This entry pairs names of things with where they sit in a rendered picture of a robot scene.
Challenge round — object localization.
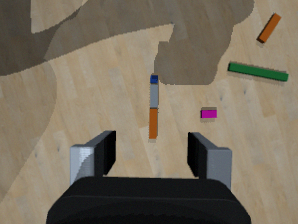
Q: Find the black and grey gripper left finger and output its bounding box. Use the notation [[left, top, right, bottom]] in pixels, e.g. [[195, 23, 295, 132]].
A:
[[70, 130, 116, 186]]

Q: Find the green rod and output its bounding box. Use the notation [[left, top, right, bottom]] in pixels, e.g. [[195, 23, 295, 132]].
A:
[[227, 63, 289, 82]]

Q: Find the orange rectangular bar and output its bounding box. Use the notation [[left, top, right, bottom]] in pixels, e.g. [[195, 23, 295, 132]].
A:
[[149, 109, 157, 139], [257, 13, 282, 44]]

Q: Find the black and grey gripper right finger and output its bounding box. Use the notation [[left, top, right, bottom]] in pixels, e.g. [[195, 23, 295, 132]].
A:
[[187, 132, 232, 191]]

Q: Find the grey rectangular bar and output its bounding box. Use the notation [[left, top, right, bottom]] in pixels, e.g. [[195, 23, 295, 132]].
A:
[[150, 85, 158, 107]]

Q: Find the small dark blue cube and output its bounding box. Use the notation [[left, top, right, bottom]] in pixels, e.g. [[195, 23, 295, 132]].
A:
[[150, 75, 158, 83]]

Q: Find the magenta rectangular block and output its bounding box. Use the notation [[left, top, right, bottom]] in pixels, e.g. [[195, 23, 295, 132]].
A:
[[200, 110, 217, 118]]

